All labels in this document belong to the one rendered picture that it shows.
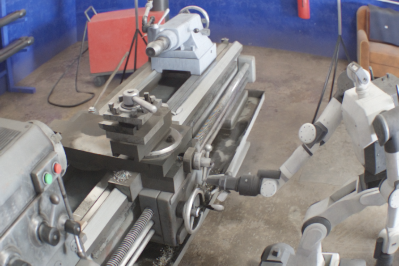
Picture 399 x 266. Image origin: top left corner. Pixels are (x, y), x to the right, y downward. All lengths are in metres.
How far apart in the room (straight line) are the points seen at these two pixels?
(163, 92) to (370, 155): 1.66
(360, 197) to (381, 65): 3.55
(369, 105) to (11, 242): 1.21
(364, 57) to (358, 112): 3.58
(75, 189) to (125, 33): 2.99
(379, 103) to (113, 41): 3.74
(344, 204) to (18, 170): 1.25
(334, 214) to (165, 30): 1.47
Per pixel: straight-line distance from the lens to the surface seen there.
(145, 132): 1.66
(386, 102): 1.48
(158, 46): 2.42
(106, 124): 1.70
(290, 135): 3.81
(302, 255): 1.97
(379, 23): 5.24
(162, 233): 1.90
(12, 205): 1.09
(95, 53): 4.89
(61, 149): 1.52
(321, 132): 1.70
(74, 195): 1.97
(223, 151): 2.81
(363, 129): 1.47
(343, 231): 2.80
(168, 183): 1.77
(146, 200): 1.80
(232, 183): 1.77
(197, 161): 1.82
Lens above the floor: 1.85
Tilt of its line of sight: 27 degrees down
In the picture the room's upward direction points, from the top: 3 degrees counter-clockwise
